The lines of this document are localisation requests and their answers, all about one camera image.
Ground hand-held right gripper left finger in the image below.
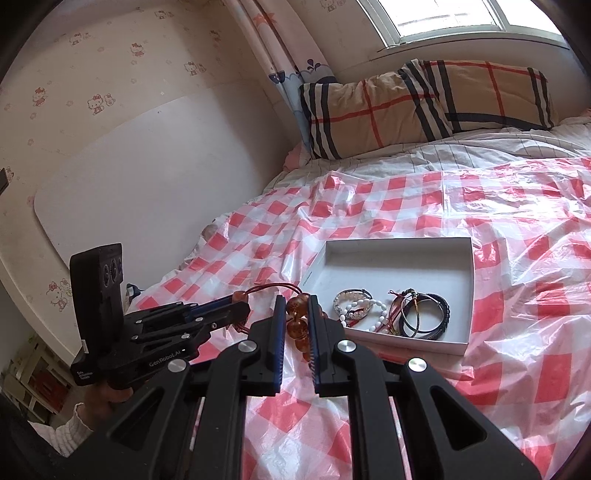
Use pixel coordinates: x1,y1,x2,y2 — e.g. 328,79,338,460
105,295,287,480

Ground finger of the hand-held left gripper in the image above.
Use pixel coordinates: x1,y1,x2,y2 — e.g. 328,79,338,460
137,310,253,348
123,295,252,334

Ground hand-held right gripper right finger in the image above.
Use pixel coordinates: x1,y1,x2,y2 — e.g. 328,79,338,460
308,295,541,480

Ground amber bead bracelet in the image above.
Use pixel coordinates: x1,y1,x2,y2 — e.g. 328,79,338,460
232,283,328,363

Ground silver bangle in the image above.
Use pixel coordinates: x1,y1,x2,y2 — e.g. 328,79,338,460
333,288,374,324

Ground white bead bracelet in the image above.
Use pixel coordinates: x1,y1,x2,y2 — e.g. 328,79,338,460
338,298,394,334

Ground thin black cord bracelet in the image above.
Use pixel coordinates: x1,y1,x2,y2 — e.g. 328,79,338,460
398,288,438,339

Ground white cardboard box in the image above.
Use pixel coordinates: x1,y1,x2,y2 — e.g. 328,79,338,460
302,237,475,357

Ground person's left forearm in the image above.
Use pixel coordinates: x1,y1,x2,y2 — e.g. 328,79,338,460
28,401,101,459

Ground person's left hand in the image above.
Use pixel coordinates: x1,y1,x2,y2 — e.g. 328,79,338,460
85,382,136,418

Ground white shelf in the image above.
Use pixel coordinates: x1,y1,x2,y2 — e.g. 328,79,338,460
0,336,80,426

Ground white rounded board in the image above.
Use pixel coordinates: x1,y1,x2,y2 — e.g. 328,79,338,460
34,83,279,269

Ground pink cloth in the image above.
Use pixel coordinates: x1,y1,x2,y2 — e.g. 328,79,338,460
283,141,315,172

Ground red checkered plastic sheet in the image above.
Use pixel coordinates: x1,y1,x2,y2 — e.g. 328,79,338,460
124,157,591,480

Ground plaid pillow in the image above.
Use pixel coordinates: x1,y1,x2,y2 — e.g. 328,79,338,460
401,58,556,139
299,69,453,160

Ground patterned curtain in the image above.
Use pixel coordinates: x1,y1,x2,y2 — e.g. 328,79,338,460
224,0,341,149

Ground window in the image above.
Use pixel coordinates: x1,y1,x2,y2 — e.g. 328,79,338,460
355,0,570,52

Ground red string bracelet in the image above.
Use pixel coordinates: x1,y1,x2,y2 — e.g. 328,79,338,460
375,289,406,336

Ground black leather bracelet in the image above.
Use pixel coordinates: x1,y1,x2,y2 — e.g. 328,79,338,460
401,292,451,343

